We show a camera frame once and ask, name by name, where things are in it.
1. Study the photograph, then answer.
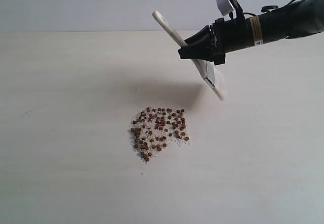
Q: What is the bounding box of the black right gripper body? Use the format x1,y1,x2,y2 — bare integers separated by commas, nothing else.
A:
209,18,253,65

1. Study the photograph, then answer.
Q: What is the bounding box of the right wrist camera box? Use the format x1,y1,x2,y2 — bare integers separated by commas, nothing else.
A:
216,0,244,19

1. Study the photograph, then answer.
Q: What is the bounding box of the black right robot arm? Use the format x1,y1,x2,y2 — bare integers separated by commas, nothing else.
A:
178,0,323,65

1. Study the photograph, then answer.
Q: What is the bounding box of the pile of beans and rice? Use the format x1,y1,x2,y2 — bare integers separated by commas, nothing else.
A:
129,107,190,163

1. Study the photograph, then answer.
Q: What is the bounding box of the wooden paint brush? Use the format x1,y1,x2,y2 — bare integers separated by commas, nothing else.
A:
152,11,226,101

